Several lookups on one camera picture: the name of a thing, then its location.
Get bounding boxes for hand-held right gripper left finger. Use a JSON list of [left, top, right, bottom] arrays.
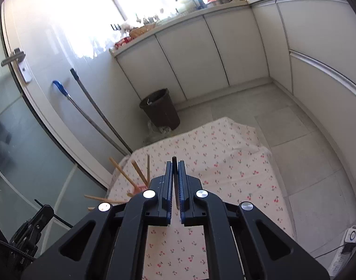
[[20, 160, 174, 280]]

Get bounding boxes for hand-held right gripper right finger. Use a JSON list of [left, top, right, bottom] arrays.
[[178, 160, 330, 280]]

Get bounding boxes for dark brown chopstick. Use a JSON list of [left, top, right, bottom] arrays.
[[172, 156, 179, 210]]

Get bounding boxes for pink perforated chopstick holder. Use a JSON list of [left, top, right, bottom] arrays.
[[131, 183, 150, 196]]

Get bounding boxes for pile of wooden chopsticks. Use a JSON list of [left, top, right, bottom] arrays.
[[84, 154, 151, 211]]

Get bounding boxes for cherry print tablecloth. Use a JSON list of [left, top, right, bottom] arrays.
[[106, 117, 295, 280]]

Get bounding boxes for clear plastic bag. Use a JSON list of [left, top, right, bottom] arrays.
[[143, 119, 178, 145]]

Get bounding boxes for brown trash bin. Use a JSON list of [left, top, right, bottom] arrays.
[[139, 88, 180, 131]]

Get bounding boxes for frosted glass sliding door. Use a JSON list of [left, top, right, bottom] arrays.
[[0, 0, 108, 240]]

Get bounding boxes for grey broom pole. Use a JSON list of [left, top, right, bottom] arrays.
[[69, 68, 135, 154]]

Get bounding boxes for white kitchen cabinets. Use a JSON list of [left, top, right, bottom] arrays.
[[109, 0, 356, 181]]

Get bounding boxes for red packet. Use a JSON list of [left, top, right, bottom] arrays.
[[115, 37, 132, 49]]

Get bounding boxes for wicker basket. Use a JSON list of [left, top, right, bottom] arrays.
[[129, 25, 157, 38]]

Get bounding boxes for white power strip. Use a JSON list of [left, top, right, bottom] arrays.
[[327, 224, 356, 277]]

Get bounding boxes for mop handles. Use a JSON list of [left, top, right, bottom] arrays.
[[52, 80, 132, 156]]

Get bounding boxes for black power cable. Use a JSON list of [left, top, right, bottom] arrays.
[[314, 243, 356, 259]]

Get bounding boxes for metal door handle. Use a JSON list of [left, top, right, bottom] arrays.
[[1, 47, 32, 84]]

